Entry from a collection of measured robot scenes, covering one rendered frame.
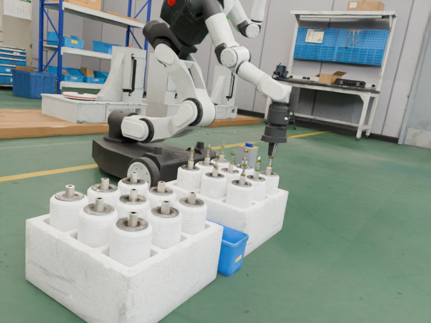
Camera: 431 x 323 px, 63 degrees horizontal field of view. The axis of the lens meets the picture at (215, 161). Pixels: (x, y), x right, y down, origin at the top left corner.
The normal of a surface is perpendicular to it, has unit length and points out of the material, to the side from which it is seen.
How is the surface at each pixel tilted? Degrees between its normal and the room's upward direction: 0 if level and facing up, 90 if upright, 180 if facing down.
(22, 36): 90
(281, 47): 90
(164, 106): 90
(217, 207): 90
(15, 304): 0
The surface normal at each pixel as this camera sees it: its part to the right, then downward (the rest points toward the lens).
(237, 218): -0.54, 0.12
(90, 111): 0.81, 0.23
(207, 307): 0.13, -0.97
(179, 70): -0.43, 0.51
